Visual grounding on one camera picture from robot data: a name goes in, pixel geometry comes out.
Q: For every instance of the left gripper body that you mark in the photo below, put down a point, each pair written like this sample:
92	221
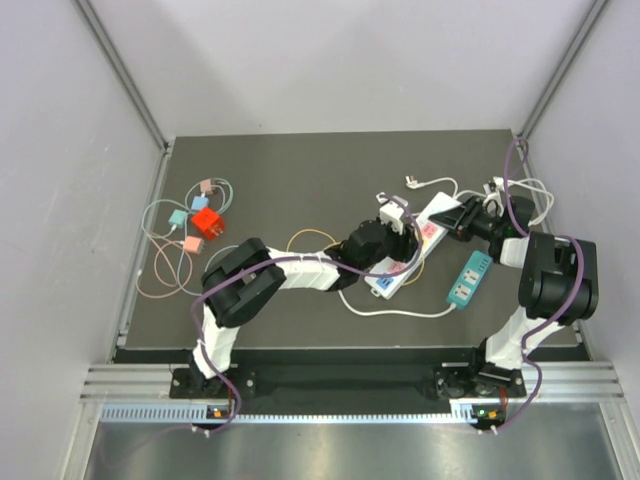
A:
396	245

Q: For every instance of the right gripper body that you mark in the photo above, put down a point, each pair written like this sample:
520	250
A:
477	222

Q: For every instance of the red cube plug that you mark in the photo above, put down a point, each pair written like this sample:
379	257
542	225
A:
208	223

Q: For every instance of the pink charger plug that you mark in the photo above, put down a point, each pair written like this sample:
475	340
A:
210	186

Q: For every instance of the mint charger plug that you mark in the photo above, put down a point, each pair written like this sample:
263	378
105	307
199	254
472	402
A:
178	219

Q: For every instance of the salmon charger plug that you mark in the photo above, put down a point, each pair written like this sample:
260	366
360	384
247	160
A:
193	244

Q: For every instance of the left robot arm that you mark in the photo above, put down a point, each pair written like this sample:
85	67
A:
237	287

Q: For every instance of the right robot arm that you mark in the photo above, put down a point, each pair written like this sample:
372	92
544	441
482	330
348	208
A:
558	283

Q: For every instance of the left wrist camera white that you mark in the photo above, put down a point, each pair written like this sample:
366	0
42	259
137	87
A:
393	212

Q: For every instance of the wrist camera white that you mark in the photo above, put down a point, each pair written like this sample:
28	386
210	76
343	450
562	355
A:
494	189
393	212

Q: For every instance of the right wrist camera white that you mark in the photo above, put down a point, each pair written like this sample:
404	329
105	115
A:
494	189

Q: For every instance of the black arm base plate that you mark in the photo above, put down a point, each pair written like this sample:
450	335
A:
430	381

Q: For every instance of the grey slotted cable duct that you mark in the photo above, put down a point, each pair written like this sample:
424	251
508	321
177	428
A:
181	413

